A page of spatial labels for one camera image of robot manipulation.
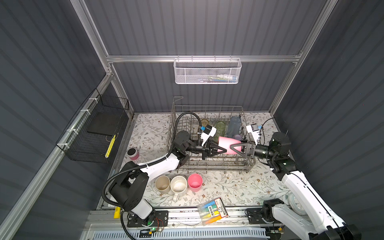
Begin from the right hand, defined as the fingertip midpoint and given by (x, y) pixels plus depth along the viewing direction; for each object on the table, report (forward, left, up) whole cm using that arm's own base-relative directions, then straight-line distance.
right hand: (233, 148), depth 67 cm
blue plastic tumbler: (+26, -7, -16) cm, 31 cm away
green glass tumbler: (+22, +2, -11) cm, 25 cm away
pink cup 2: (-5, +18, -27) cm, 33 cm away
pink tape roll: (+10, +57, -22) cm, 62 cm away
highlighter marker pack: (-21, +9, -26) cm, 34 cm away
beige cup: (-7, +36, -25) cm, 44 cm away
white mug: (-8, +27, -27) cm, 39 cm away
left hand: (-2, +4, +2) cm, 4 cm away
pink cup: (+1, +4, +3) cm, 5 cm away
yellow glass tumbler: (+27, +12, -12) cm, 32 cm away
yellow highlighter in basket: (+2, +57, 0) cm, 57 cm away
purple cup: (+17, -8, -15) cm, 24 cm away
